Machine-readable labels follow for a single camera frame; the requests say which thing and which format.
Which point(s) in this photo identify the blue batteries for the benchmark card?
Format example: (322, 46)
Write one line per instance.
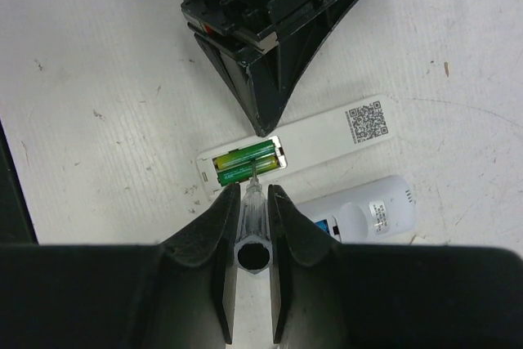
(328, 228)

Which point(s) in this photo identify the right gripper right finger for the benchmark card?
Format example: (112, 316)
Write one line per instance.
(325, 294)

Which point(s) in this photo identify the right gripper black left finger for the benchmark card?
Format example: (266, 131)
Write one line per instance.
(179, 293)

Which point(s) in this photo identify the wide white remote with display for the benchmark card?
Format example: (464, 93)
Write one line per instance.
(368, 213)

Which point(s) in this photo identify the slim white remote control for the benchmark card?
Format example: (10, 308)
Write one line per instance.
(311, 141)

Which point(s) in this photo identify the green batteries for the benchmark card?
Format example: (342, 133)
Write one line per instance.
(245, 171)

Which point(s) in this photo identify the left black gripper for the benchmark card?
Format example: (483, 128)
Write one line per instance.
(300, 27)

